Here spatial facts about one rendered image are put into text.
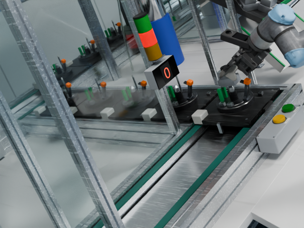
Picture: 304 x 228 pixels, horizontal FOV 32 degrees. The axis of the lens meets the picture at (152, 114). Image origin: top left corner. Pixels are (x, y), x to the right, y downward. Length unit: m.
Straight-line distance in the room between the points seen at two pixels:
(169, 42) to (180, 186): 1.24
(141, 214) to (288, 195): 0.44
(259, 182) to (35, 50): 0.90
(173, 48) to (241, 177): 1.27
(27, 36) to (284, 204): 0.90
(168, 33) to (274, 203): 1.42
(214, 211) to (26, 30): 0.81
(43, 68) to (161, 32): 1.74
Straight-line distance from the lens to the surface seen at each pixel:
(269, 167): 1.76
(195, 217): 1.52
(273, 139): 1.70
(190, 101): 2.05
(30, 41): 1.06
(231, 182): 1.64
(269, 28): 1.69
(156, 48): 1.76
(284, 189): 1.64
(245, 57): 1.79
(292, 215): 1.54
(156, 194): 1.71
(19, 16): 1.05
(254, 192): 1.66
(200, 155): 1.82
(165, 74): 1.79
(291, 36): 1.67
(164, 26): 2.77
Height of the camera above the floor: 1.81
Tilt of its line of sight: 23 degrees down
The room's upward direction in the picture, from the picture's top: 21 degrees counter-clockwise
